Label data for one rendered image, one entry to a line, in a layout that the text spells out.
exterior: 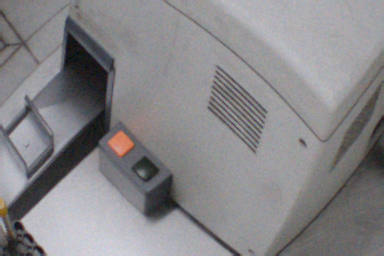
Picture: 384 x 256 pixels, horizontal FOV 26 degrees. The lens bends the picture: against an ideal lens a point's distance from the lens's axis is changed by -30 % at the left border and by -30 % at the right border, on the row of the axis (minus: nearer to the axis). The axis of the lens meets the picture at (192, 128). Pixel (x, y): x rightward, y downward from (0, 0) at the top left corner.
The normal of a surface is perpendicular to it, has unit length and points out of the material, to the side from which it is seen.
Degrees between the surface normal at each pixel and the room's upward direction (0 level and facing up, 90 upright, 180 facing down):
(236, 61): 90
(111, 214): 0
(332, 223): 0
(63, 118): 0
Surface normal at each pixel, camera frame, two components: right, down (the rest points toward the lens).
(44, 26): 0.09, -0.47
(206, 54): -0.71, 0.58
